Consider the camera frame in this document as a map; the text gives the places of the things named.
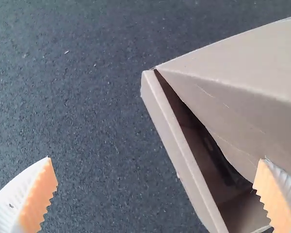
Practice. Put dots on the cardboard box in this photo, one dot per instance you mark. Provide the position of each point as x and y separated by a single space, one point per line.
232 85

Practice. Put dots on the black mat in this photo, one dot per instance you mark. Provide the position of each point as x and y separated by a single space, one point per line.
63 97

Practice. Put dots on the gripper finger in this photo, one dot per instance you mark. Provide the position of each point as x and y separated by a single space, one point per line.
17 201
281 199

